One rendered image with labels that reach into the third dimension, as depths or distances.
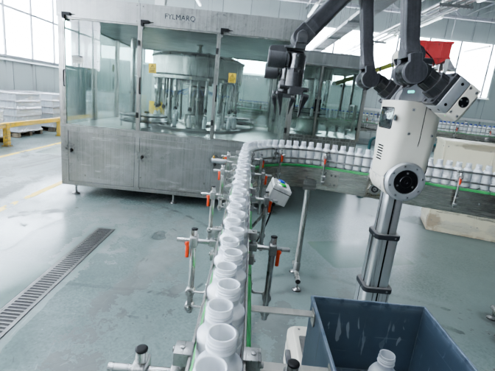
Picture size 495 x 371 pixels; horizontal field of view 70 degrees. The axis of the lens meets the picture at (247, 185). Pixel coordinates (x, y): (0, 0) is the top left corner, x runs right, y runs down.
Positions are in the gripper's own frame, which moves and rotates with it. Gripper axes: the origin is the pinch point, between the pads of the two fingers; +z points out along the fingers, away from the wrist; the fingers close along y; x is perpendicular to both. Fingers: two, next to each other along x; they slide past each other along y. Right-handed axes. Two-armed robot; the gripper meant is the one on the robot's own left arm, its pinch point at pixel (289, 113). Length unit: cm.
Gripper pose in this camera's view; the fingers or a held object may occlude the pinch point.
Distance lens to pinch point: 125.6
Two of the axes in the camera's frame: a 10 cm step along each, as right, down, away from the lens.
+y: 9.9, 1.3, 0.1
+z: -1.3, 9.6, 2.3
